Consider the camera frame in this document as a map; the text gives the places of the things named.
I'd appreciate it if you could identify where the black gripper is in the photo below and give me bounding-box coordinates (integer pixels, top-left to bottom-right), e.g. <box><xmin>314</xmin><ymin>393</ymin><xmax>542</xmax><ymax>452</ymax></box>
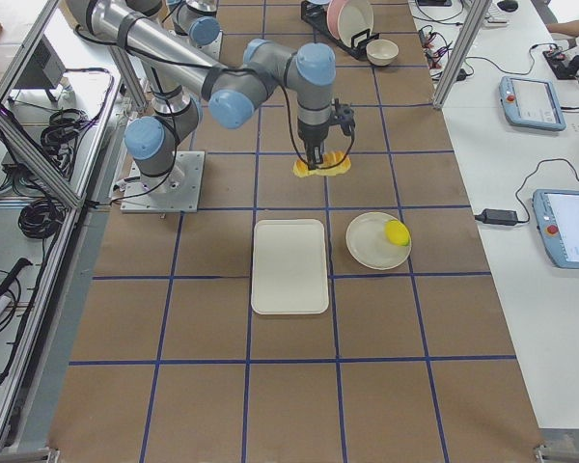
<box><xmin>298</xmin><ymin>123</ymin><xmax>329</xmax><ymax>169</ymax></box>

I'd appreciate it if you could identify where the yellow bread loaf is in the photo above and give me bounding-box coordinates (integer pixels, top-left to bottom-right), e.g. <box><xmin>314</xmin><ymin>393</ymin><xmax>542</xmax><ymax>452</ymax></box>
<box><xmin>292</xmin><ymin>150</ymin><xmax>351</xmax><ymax>177</ymax></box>

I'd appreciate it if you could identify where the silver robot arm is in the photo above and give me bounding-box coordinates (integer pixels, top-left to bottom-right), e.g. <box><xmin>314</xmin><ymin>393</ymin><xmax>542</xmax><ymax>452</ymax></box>
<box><xmin>67</xmin><ymin>1</ymin><xmax>343</xmax><ymax>177</ymax></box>

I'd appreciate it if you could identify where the white round plate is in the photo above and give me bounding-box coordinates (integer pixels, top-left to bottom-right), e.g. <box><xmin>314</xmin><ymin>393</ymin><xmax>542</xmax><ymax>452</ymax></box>
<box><xmin>345</xmin><ymin>211</ymin><xmax>411</xmax><ymax>270</ymax></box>

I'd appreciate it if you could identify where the pink plate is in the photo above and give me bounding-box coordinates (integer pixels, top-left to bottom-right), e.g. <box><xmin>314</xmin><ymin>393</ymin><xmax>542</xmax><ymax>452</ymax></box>
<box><xmin>327</xmin><ymin>1</ymin><xmax>369</xmax><ymax>45</ymax></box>

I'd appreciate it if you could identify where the cream plate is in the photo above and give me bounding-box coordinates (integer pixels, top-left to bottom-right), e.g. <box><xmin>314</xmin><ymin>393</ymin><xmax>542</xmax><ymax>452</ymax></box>
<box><xmin>338</xmin><ymin>0</ymin><xmax>374</xmax><ymax>47</ymax></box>

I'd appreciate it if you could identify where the yellow lemon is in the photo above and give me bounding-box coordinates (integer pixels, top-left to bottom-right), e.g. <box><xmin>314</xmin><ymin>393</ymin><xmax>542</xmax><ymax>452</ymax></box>
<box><xmin>384</xmin><ymin>220</ymin><xmax>411</xmax><ymax>246</ymax></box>

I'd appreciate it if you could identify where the white rectangular tray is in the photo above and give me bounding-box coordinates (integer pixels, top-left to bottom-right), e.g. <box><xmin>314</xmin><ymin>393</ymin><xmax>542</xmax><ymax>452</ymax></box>
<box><xmin>251</xmin><ymin>219</ymin><xmax>329</xmax><ymax>315</ymax></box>

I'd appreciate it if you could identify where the beige bowl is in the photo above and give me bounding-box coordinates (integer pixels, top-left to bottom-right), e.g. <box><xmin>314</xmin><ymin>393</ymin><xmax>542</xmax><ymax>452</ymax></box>
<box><xmin>366</xmin><ymin>39</ymin><xmax>400</xmax><ymax>67</ymax></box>

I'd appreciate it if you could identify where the black dish rack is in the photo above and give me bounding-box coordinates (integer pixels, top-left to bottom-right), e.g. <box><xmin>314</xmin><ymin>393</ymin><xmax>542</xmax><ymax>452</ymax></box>
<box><xmin>300</xmin><ymin>1</ymin><xmax>379</xmax><ymax>60</ymax></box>

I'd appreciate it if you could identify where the black power adapter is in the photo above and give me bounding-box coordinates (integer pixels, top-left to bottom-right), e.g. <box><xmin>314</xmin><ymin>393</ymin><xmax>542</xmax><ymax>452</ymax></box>
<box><xmin>482</xmin><ymin>208</ymin><xmax>518</xmax><ymax>226</ymax></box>

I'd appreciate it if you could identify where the blue teach pendant far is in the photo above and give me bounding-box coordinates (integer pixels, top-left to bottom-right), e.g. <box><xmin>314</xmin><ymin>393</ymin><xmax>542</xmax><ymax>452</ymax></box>
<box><xmin>499</xmin><ymin>76</ymin><xmax>566</xmax><ymax>131</ymax></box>

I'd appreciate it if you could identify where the blue teach pendant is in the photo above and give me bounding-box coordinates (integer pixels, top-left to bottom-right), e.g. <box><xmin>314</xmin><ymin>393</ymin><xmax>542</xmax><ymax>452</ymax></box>
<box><xmin>499</xmin><ymin>76</ymin><xmax>566</xmax><ymax>131</ymax></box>
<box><xmin>532</xmin><ymin>189</ymin><xmax>579</xmax><ymax>269</ymax></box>

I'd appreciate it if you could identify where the black joystick controller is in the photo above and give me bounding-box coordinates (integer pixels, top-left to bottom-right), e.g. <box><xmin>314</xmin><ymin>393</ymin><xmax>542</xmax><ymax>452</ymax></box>
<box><xmin>542</xmin><ymin>47</ymin><xmax>579</xmax><ymax>80</ymax></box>

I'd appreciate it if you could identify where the blue teach pendant near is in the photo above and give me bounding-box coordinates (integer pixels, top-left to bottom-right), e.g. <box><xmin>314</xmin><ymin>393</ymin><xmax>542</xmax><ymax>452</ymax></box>
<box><xmin>532</xmin><ymin>189</ymin><xmax>579</xmax><ymax>269</ymax></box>

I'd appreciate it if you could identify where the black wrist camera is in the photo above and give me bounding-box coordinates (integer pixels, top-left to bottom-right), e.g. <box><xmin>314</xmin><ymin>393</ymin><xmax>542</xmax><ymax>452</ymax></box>
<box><xmin>330</xmin><ymin>98</ymin><xmax>355</xmax><ymax>137</ymax></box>

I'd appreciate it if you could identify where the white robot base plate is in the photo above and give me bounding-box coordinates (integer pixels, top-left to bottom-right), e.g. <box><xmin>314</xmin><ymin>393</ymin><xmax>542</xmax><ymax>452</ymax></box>
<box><xmin>120</xmin><ymin>151</ymin><xmax>206</xmax><ymax>213</ymax></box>

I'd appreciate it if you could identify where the aluminium frame post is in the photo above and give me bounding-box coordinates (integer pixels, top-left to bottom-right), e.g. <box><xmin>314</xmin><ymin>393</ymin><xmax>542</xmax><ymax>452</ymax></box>
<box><xmin>432</xmin><ymin>0</ymin><xmax>490</xmax><ymax>110</ymax></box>

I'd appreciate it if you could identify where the aluminium cage frame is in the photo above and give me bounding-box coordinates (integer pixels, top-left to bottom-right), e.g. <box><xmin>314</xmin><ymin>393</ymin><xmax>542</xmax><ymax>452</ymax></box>
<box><xmin>0</xmin><ymin>1</ymin><xmax>136</xmax><ymax>461</ymax></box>

